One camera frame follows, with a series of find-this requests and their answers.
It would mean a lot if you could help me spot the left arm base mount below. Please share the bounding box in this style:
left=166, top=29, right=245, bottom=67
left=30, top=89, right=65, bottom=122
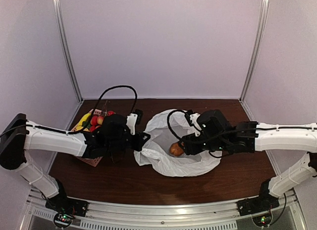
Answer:
left=41, top=179, right=88, bottom=229

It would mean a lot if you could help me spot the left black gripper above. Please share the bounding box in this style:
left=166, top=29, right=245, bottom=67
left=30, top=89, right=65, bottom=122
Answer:
left=106, top=130, right=150, bottom=152

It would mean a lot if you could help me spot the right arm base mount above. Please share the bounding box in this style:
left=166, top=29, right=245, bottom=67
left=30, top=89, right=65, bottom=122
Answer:
left=236, top=196, right=279, bottom=228

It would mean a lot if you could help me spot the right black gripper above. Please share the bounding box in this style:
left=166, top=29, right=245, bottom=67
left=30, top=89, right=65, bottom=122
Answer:
left=178, top=133, right=229, bottom=156

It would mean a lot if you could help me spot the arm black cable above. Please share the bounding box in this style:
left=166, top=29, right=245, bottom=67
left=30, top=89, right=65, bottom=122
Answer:
left=167, top=109, right=194, bottom=141
left=0, top=85, right=138, bottom=137

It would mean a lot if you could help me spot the yellow banana toy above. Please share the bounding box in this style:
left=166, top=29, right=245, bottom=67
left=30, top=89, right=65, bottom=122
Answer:
left=75, top=113, right=91, bottom=131

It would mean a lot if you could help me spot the left aluminium frame post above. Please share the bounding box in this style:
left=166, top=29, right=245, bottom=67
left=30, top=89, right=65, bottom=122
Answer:
left=53, top=0, right=83, bottom=103

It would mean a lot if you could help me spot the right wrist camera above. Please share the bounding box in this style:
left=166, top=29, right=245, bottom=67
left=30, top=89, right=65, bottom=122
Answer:
left=185, top=110, right=202, bottom=137

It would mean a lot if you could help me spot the brown kiwi toy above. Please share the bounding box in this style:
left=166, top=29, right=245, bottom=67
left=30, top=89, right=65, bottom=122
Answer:
left=169, top=142, right=184, bottom=157

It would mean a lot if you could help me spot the front aluminium rail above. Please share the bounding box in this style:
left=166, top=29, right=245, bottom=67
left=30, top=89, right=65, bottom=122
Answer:
left=24, top=186, right=308, bottom=230

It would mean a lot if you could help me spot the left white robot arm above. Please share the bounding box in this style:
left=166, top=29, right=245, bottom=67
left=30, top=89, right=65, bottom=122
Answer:
left=0, top=113, right=151, bottom=212

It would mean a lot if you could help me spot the white plastic bag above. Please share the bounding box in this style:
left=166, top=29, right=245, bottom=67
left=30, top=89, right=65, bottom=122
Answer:
left=134, top=109, right=222, bottom=177

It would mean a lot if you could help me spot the right aluminium frame post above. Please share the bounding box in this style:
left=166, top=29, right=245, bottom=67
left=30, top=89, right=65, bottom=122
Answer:
left=239, top=0, right=269, bottom=103

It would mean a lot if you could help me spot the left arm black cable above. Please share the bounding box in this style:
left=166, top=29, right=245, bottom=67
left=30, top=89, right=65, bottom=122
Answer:
left=0, top=85, right=138, bottom=137

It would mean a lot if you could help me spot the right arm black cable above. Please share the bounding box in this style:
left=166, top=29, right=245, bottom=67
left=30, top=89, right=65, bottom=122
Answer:
left=167, top=109, right=194, bottom=141

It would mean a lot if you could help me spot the red lychee bunch toy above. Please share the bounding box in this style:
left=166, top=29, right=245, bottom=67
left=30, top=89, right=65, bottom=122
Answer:
left=89, top=101, right=115, bottom=132

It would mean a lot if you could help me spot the aluminium frame post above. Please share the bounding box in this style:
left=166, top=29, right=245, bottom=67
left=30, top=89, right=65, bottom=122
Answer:
left=53, top=0, right=83, bottom=103
left=239, top=0, right=269, bottom=103

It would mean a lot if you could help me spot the pink perforated basket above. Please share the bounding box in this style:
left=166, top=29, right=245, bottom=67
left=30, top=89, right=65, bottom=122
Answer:
left=71, top=110, right=102, bottom=167

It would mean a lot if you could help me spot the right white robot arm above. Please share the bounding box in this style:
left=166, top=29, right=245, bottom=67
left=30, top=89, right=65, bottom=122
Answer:
left=179, top=110, right=317, bottom=211

